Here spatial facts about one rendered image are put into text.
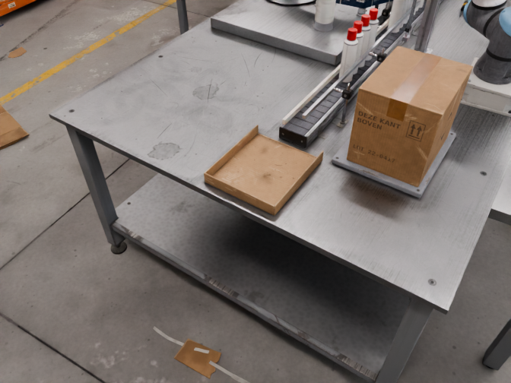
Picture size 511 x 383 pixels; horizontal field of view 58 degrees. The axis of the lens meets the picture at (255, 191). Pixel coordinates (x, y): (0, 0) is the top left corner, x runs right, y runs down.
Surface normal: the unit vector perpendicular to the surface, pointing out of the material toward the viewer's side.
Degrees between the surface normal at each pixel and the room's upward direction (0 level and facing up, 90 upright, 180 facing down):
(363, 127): 90
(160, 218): 1
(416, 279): 0
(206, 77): 0
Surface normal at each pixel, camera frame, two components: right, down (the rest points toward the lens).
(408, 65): 0.00, -0.71
